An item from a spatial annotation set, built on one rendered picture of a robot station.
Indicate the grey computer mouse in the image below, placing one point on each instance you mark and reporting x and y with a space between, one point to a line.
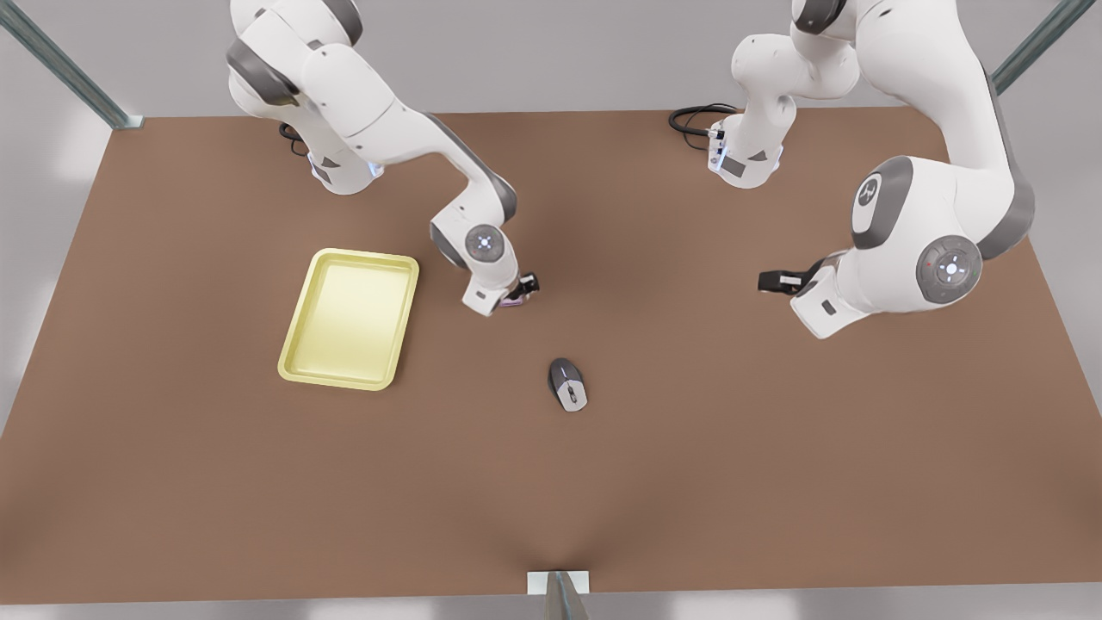
567 384

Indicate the silver frame post with foot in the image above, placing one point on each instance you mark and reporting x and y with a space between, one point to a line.
561 594

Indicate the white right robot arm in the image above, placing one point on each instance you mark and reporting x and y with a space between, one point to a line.
362 103

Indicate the yellow rectangular tray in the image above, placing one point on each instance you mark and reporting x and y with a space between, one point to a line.
349 319

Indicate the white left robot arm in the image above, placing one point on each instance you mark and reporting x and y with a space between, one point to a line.
930 198

